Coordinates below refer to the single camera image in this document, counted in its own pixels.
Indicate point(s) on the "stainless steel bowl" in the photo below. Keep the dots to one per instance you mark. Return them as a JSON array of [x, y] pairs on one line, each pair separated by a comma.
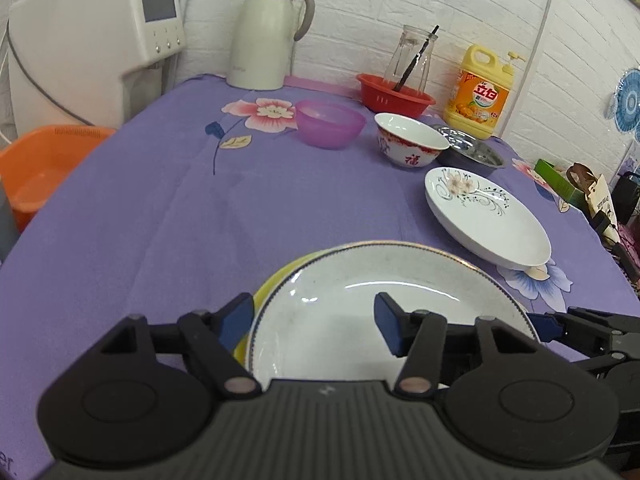
[[475, 154]]

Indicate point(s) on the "white plate with dark rim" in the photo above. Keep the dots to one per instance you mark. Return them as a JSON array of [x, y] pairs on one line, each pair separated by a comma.
[[325, 310]]

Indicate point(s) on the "white wall conduit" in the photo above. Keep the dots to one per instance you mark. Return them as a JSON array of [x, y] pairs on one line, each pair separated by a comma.
[[537, 35]]

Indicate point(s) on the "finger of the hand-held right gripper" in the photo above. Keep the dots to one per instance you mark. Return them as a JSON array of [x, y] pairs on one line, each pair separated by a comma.
[[546, 327]]

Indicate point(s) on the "purple floral tablecloth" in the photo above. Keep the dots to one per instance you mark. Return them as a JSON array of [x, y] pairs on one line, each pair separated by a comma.
[[175, 210]]

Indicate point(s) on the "white and brown paper bag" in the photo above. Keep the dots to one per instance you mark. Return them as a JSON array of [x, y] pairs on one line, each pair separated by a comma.
[[600, 200]]

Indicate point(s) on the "white thermos jug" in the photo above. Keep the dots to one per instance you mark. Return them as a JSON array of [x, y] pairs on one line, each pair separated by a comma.
[[262, 35]]

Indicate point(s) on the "glass carafe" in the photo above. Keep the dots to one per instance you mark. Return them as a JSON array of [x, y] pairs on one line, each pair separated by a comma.
[[400, 57]]

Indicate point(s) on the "black appliance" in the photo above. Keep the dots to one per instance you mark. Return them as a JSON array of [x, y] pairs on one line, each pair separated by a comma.
[[629, 197]]

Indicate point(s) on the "dark patterned cloth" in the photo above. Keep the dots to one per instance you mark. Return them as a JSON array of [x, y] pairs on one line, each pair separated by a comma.
[[625, 255]]

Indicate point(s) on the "black stirring stick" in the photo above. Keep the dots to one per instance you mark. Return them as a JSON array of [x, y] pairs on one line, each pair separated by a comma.
[[417, 57]]

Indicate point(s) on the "purple plastic bowl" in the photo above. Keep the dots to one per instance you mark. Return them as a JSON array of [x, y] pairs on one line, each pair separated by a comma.
[[327, 125]]

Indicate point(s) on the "red plastic basket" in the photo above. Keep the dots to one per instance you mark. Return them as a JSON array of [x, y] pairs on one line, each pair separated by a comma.
[[380, 97]]

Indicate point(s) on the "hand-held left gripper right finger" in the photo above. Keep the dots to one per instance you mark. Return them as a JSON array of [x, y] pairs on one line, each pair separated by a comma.
[[390, 322]]

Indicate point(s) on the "yellow plate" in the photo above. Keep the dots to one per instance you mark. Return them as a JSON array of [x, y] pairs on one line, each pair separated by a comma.
[[272, 280]]

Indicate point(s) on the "large blue round wall decoration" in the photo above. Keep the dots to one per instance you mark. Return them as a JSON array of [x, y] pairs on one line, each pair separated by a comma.
[[627, 102]]

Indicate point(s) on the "orange plastic basin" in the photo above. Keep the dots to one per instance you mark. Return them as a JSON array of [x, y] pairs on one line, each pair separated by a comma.
[[45, 170]]

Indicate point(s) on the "white floral plate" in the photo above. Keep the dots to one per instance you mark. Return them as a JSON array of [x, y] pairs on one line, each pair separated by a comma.
[[492, 222]]

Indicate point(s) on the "yellow detergent bottle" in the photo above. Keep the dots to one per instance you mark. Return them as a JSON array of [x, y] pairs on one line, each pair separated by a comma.
[[482, 95]]

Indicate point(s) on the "white bowl with red print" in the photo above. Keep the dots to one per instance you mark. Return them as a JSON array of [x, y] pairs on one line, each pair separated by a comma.
[[410, 152]]

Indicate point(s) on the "white water dispenser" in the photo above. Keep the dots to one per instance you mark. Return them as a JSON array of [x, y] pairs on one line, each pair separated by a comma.
[[75, 60]]

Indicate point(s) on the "green box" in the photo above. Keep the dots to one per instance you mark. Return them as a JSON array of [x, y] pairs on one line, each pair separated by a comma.
[[557, 180]]

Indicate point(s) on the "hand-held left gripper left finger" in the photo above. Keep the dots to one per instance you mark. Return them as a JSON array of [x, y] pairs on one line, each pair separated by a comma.
[[235, 320]]

